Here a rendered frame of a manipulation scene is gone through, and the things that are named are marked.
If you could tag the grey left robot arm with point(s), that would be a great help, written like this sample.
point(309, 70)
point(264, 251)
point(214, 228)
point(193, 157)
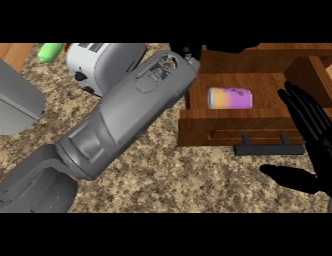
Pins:
point(124, 113)

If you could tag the white and grey toaster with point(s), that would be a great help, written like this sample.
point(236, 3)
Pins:
point(103, 63)

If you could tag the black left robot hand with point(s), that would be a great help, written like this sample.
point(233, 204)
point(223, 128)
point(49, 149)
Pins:
point(221, 46)

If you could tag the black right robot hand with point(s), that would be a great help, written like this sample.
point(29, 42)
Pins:
point(328, 150)

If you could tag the orange and purple can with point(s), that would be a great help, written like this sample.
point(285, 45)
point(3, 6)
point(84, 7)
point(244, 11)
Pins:
point(230, 98)

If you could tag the wooden drawer front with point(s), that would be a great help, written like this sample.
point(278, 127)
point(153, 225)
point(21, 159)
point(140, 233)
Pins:
point(207, 128)

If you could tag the green cucumber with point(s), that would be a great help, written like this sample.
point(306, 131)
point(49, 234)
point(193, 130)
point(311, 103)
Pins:
point(50, 52)

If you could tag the large grey appliance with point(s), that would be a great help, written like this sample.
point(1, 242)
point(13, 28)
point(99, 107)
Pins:
point(0, 100)

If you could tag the open wooden drawer box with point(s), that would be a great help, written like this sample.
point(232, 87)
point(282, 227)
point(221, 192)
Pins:
point(242, 80)

